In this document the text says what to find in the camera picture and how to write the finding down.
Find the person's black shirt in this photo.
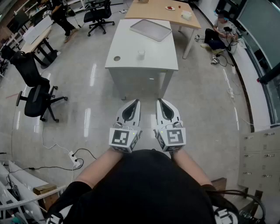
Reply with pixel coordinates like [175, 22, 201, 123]
[45, 148, 240, 224]

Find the black office chair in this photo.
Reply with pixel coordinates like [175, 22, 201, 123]
[84, 0, 116, 37]
[10, 50, 68, 123]

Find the black floor cable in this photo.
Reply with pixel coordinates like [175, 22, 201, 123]
[21, 148, 97, 172]

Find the wooden desk with black legs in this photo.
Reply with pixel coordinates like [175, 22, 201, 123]
[21, 26, 62, 67]

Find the white table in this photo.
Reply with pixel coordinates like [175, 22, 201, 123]
[105, 18, 179, 101]

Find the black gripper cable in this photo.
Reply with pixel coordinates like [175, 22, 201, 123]
[204, 188, 267, 224]

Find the cardboard box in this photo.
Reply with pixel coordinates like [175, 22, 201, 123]
[32, 183, 59, 210]

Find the grey tray with white rim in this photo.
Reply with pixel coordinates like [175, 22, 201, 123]
[129, 19, 173, 42]

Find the person's right forearm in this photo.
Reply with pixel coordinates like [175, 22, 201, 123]
[170, 149, 212, 186]

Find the light wooden table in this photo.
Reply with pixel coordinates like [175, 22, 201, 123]
[124, 0, 202, 60]

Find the person's left forearm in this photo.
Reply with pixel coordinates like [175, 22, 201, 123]
[75, 148, 124, 189]

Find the white shelf frame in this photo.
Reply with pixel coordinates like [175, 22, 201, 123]
[0, 159, 67, 224]

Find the black monitor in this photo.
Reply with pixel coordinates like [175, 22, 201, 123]
[13, 10, 31, 28]

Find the beige locker cabinet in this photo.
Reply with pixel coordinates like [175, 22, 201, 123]
[237, 128, 280, 199]

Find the white power strip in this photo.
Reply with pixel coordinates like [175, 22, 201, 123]
[68, 150, 82, 169]

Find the white tissue box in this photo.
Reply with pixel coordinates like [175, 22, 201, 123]
[180, 10, 193, 21]

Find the white floor cable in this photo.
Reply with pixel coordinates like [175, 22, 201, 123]
[41, 124, 73, 154]

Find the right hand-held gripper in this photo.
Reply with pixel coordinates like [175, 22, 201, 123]
[154, 98, 186, 153]

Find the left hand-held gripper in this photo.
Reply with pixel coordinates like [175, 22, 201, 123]
[108, 98, 143, 154]

